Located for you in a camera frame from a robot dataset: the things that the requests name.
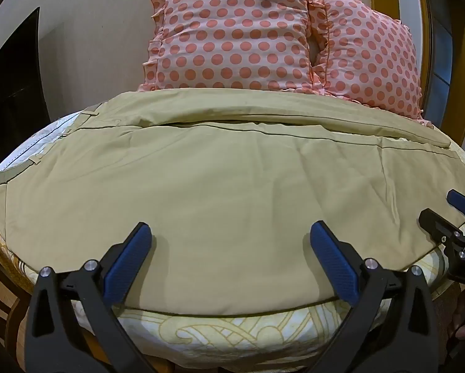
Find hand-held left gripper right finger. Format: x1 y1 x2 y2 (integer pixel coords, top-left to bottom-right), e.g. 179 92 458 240
309 221 439 373

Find wooden bed frame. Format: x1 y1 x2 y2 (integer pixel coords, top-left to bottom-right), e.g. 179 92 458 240
0 206 39 362

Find white yellow patterned bedsheet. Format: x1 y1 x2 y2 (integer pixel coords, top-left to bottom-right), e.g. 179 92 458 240
0 111 465 364

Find dark wooden cabinet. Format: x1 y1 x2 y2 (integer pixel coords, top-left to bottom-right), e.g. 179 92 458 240
0 6 44 168

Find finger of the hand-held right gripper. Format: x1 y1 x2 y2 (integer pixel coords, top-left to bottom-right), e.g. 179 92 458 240
447 189 465 218
418 207 465 243

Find pink polka dot pillow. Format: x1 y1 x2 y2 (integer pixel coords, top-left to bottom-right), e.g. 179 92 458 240
309 0 435 129
138 0 328 94

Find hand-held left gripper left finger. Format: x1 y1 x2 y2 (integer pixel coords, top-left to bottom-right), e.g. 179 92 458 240
25 222 156 373

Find khaki pants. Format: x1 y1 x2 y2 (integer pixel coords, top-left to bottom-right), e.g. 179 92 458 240
0 89 465 318

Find wooden door frame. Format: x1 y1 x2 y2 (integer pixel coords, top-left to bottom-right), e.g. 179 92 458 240
366 0 465 152

